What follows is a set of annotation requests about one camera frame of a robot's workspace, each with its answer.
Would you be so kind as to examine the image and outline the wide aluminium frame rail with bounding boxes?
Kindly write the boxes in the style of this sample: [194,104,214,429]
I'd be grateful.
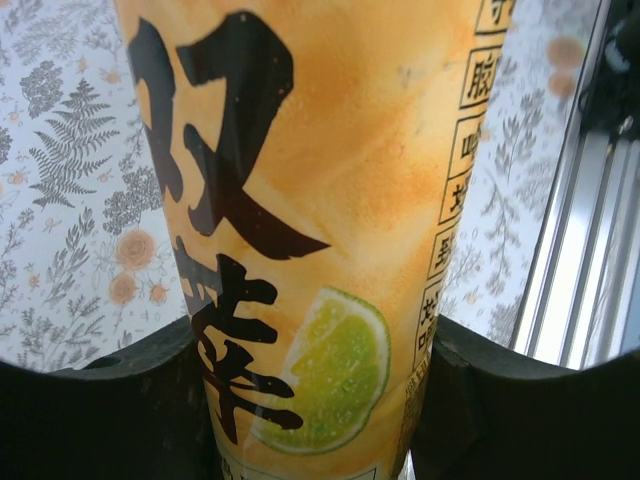
[509,0,640,371]

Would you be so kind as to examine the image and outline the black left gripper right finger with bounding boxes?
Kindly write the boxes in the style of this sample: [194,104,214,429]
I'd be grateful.
[409,314,640,480]

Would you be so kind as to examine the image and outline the orange tea bottle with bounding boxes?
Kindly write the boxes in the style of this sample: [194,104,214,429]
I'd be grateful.
[112,0,509,480]

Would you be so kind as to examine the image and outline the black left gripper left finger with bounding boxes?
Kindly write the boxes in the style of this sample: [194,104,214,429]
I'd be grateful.
[0,314,216,480]

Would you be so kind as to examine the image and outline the floral patterned table cloth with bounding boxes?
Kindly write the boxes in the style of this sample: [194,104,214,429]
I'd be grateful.
[0,0,609,374]

